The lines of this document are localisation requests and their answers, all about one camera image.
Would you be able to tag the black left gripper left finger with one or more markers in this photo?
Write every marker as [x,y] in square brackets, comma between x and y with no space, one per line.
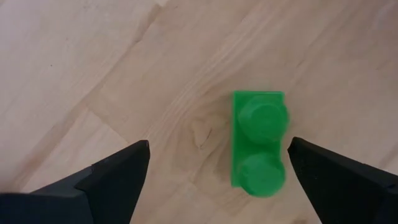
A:
[77,196]

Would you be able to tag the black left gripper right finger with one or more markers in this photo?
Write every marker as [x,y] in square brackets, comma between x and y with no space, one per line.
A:
[348,186]

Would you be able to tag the green toy building block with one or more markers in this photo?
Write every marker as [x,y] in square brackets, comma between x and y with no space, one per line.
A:
[261,140]

